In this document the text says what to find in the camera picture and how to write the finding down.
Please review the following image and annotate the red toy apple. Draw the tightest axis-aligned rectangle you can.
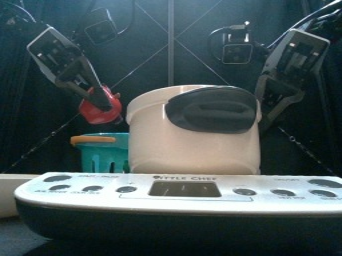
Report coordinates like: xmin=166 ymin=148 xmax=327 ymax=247
xmin=77 ymin=85 xmax=124 ymax=126

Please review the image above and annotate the dark grey pot lid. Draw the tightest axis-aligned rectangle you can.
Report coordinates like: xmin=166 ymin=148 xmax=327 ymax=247
xmin=162 ymin=85 xmax=259 ymax=135

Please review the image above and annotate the white toy cooking pot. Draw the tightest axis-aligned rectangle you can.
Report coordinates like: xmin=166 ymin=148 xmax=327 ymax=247
xmin=124 ymin=83 xmax=263 ymax=176

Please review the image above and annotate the white toy cooker control panel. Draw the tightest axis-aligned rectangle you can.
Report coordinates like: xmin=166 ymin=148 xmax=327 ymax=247
xmin=11 ymin=171 xmax=342 ymax=242

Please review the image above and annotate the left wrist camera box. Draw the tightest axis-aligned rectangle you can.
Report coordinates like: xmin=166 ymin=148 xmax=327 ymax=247
xmin=81 ymin=7 xmax=120 ymax=47

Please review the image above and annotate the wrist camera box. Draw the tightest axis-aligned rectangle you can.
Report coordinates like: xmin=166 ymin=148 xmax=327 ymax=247
xmin=220 ymin=21 xmax=256 ymax=66
xmin=81 ymin=7 xmax=120 ymax=47

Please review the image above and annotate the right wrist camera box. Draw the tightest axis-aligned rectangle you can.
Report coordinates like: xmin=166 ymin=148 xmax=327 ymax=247
xmin=220 ymin=21 xmax=256 ymax=66

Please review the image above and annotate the black right camera cable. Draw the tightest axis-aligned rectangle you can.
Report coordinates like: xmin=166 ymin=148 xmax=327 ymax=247
xmin=205 ymin=26 xmax=229 ymax=62

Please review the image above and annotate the black camera cable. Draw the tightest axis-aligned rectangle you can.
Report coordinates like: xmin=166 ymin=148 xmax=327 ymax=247
xmin=205 ymin=26 xmax=229 ymax=62
xmin=116 ymin=0 xmax=136 ymax=36

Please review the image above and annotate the teal basket with orange handle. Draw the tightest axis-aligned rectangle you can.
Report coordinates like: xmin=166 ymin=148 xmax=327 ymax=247
xmin=69 ymin=132 xmax=130 ymax=174

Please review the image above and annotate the black left camera cable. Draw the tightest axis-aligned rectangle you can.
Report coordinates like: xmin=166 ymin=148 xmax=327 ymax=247
xmin=116 ymin=0 xmax=136 ymax=36

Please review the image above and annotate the grey vertical frame pole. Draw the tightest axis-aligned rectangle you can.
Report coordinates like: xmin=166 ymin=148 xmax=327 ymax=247
xmin=166 ymin=0 xmax=174 ymax=87

